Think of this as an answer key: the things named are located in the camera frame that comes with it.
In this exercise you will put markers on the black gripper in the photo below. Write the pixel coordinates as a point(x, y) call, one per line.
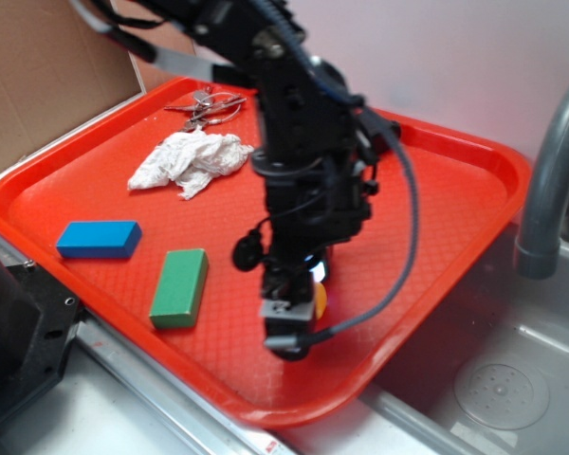
point(308, 212)

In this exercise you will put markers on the yellow rubber duck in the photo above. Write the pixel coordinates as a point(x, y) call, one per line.
point(320, 297)

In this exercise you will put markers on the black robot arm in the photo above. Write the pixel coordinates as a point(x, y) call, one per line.
point(313, 130)

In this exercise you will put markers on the black rectangular box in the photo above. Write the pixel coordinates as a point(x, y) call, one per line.
point(379, 132)

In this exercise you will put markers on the crumpled white cloth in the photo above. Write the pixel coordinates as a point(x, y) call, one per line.
point(191, 161)

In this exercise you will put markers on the green rectangular block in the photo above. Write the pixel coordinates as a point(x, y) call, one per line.
point(179, 289)

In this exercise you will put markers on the red plastic tray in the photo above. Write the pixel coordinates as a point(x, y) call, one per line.
point(469, 190)

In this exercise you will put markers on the blue rectangular block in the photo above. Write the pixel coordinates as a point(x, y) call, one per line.
point(99, 240)

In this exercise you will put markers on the grey sink faucet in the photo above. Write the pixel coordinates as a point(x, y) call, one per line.
point(545, 220)

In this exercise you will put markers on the grey toy sink basin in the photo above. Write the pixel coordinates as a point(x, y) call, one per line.
point(487, 372)

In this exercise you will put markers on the brown cardboard panel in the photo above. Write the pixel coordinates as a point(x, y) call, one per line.
point(56, 74)

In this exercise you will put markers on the wrist camera with grey mount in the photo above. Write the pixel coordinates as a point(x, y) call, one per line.
point(284, 323)

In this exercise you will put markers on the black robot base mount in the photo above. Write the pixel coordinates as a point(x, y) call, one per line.
point(37, 315)

